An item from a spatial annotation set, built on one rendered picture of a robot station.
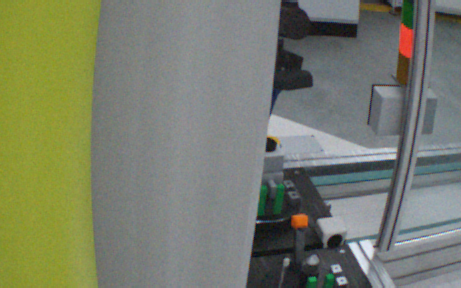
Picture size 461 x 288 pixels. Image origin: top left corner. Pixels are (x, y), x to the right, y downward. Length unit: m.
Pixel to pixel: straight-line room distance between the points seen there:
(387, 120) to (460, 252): 0.38
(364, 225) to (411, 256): 0.15
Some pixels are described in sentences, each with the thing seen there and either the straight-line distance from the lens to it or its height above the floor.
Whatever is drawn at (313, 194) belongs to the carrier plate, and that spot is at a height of 0.97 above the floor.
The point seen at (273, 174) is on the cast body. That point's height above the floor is 1.05.
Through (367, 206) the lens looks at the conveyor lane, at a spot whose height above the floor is 0.92.
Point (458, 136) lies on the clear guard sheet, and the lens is 1.41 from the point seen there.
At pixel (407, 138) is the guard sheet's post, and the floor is 1.18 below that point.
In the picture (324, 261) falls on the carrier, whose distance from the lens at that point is 1.39.
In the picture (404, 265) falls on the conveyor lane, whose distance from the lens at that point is 1.50.
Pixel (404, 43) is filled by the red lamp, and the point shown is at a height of 1.33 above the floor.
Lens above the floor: 1.78
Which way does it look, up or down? 29 degrees down
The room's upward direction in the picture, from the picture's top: 6 degrees clockwise
